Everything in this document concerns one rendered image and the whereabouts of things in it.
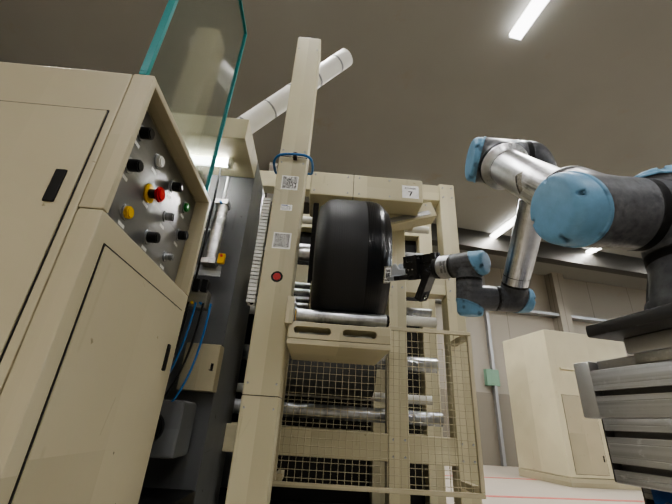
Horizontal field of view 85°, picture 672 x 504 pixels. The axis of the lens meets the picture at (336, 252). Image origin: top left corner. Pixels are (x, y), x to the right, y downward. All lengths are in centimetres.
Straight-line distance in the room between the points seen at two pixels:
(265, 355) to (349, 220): 58
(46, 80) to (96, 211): 40
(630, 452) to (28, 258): 103
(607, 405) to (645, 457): 8
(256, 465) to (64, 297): 84
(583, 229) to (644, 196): 10
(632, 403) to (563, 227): 28
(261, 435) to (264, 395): 12
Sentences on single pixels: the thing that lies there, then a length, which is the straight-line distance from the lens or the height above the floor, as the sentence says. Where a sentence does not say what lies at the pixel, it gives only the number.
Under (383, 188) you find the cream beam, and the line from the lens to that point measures 202.
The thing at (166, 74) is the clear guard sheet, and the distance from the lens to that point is 118.
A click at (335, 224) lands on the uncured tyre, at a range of 135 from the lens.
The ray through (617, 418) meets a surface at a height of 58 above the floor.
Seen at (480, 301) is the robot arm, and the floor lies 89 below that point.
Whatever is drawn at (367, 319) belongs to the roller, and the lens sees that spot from 135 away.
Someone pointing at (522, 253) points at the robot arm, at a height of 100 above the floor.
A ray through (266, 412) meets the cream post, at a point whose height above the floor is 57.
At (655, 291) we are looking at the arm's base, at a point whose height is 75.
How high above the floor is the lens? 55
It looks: 25 degrees up
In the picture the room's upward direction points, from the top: 4 degrees clockwise
